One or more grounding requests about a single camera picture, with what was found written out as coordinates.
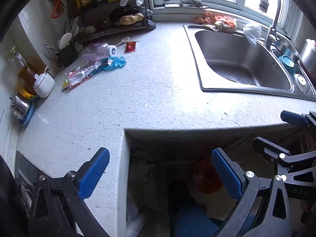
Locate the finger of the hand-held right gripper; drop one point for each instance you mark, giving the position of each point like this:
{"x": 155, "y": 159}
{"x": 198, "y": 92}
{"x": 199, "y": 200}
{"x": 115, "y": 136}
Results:
{"x": 293, "y": 119}
{"x": 269, "y": 148}

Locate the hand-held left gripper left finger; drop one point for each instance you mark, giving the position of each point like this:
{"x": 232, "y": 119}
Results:
{"x": 95, "y": 172}

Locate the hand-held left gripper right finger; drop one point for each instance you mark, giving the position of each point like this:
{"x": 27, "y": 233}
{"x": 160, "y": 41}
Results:
{"x": 227, "y": 175}

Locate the red trash bin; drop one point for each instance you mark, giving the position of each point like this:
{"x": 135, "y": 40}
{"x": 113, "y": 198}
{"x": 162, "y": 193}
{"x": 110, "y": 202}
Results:
{"x": 206, "y": 177}

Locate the clear red wrapper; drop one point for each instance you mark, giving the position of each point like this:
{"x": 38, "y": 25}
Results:
{"x": 79, "y": 75}

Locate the blue wrapper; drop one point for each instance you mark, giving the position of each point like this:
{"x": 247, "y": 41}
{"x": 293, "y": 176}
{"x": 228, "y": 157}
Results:
{"x": 113, "y": 63}

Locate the red sachet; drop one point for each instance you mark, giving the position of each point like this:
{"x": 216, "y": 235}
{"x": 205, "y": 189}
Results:
{"x": 130, "y": 47}

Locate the white plastic scoop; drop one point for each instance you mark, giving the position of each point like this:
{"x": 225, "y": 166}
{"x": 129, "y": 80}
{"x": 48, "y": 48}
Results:
{"x": 125, "y": 40}

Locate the white bowl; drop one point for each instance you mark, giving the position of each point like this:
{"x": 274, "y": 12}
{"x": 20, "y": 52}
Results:
{"x": 301, "y": 81}

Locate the blue bowl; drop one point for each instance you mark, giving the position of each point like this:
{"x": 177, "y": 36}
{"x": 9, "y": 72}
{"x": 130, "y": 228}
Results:
{"x": 287, "y": 65}

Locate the person's blue trouser legs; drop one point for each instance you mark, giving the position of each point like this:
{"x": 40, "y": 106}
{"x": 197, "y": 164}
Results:
{"x": 190, "y": 222}

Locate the grey sink base cabinet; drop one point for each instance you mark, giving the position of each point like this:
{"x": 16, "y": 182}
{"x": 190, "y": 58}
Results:
{"x": 172, "y": 148}

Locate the black gas stove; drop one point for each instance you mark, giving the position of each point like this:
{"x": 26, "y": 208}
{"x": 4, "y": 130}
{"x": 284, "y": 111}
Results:
{"x": 24, "y": 167}

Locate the stainless steel basin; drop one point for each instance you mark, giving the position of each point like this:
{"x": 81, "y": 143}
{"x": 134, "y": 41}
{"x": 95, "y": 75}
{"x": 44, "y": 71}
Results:
{"x": 290, "y": 48}

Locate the blue tray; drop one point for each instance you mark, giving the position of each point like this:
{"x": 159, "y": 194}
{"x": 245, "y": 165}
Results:
{"x": 29, "y": 117}

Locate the stainless steel sink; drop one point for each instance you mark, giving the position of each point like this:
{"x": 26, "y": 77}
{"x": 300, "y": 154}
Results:
{"x": 234, "y": 54}

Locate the steel kettle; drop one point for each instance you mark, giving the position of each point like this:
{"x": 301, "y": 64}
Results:
{"x": 19, "y": 106}

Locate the white lidded sugar pot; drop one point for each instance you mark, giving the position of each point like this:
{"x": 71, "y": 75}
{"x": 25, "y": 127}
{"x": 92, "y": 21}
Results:
{"x": 44, "y": 85}

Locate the grey curved faucet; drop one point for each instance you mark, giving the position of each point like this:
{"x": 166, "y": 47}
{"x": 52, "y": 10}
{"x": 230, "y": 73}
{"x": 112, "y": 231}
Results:
{"x": 277, "y": 9}

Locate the orange white rag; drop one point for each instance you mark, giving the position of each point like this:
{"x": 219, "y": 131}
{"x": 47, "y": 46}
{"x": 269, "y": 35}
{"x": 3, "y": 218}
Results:
{"x": 226, "y": 24}

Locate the dark utensil holder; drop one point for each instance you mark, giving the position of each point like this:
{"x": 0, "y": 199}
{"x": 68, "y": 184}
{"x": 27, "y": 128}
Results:
{"x": 67, "y": 55}

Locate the glass oil jar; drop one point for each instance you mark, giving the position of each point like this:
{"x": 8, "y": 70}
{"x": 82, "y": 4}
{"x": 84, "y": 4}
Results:
{"x": 24, "y": 74}

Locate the orange brown rag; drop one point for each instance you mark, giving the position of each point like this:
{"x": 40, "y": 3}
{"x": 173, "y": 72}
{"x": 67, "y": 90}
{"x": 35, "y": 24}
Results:
{"x": 206, "y": 18}

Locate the white ladle spoon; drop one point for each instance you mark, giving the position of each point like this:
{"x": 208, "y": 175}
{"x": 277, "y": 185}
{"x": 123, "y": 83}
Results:
{"x": 65, "y": 40}

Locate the dark scouring pad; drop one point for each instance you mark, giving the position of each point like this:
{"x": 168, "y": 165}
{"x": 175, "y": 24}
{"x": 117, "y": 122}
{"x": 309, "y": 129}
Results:
{"x": 191, "y": 2}

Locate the brown bread roll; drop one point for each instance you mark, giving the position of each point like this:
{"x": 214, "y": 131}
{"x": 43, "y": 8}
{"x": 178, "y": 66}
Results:
{"x": 130, "y": 19}

